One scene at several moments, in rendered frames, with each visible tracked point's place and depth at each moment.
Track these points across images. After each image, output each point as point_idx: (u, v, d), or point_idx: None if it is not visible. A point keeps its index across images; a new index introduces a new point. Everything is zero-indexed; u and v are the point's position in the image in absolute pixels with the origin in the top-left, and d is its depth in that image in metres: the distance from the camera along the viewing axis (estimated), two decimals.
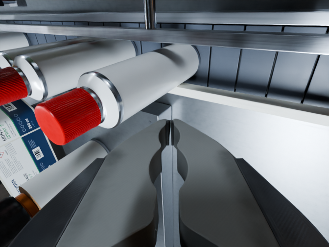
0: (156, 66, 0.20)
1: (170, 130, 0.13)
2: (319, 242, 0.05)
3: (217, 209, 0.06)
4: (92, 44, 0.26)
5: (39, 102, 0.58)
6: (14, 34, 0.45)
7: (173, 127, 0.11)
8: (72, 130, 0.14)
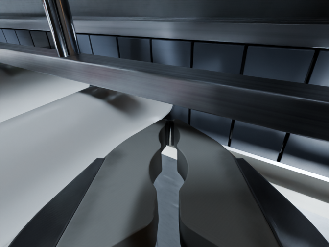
0: (75, 130, 0.10)
1: (170, 130, 0.13)
2: (319, 242, 0.05)
3: (217, 209, 0.06)
4: (5, 70, 0.17)
5: None
6: None
7: (173, 127, 0.11)
8: None
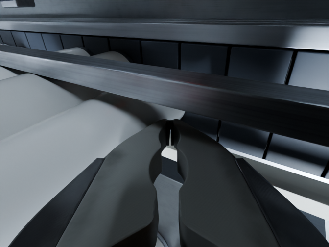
0: (90, 139, 0.10)
1: (170, 130, 0.13)
2: (319, 242, 0.05)
3: (217, 209, 0.06)
4: (58, 84, 0.13)
5: None
6: None
7: (173, 127, 0.11)
8: None
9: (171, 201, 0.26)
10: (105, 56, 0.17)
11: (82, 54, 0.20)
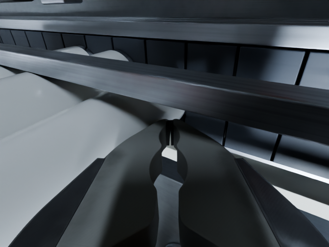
0: (88, 137, 0.10)
1: (170, 130, 0.13)
2: (319, 242, 0.05)
3: (217, 209, 0.06)
4: (58, 85, 0.13)
5: None
6: None
7: (173, 127, 0.11)
8: None
9: None
10: (105, 55, 0.17)
11: (80, 52, 0.20)
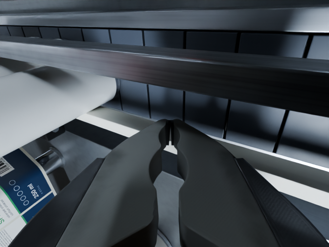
0: (3, 95, 0.13)
1: (170, 130, 0.13)
2: (319, 242, 0.05)
3: (217, 209, 0.06)
4: None
5: (49, 151, 0.37)
6: None
7: (173, 127, 0.11)
8: None
9: (175, 200, 0.25)
10: None
11: None
